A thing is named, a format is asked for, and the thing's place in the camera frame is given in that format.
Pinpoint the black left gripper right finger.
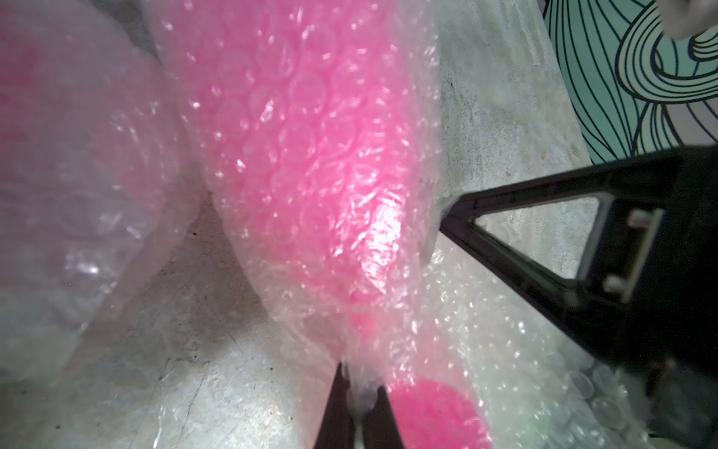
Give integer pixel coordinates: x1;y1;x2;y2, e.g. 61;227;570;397
362;387;405;449

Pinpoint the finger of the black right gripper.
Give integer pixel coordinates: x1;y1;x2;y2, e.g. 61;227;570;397
441;147;717;370

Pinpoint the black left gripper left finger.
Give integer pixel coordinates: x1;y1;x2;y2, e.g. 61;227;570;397
313;363;355;449

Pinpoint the clear bubble wrap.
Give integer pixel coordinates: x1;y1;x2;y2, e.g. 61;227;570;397
143;1;650;448
1;1;206;384

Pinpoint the pink wine glass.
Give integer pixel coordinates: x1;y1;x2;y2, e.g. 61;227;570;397
143;1;490;448
1;24;88;190

